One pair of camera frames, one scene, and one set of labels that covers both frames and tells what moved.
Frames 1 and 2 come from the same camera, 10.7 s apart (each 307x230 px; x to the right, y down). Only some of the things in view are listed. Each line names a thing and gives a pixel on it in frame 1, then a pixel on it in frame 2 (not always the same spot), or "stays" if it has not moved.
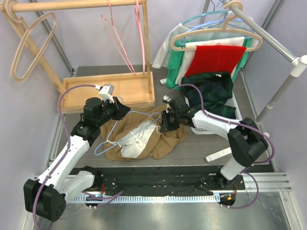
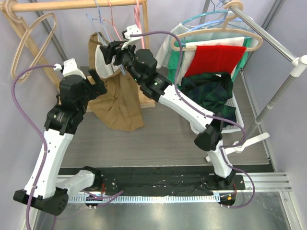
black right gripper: (165, 125) → (108, 51)
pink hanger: (137, 15) stays
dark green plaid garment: (217, 89) stays
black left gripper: (120, 109) → (96, 90)
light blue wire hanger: (136, 132) → (91, 20)
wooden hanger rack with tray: (137, 88) stays
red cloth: (216, 59) stays
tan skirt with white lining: (138, 134) → (120, 107)
